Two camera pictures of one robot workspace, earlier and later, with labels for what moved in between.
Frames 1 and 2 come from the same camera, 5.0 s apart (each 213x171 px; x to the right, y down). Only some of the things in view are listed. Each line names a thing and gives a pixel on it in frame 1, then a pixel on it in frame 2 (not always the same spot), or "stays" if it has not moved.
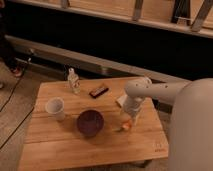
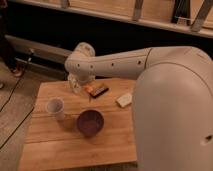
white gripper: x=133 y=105 -> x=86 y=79
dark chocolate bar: x=98 y=92 stays
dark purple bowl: x=90 y=123 stays
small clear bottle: x=74 y=81 stays
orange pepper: x=126 y=125 -> x=89 y=88
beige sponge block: x=121 y=100 stays
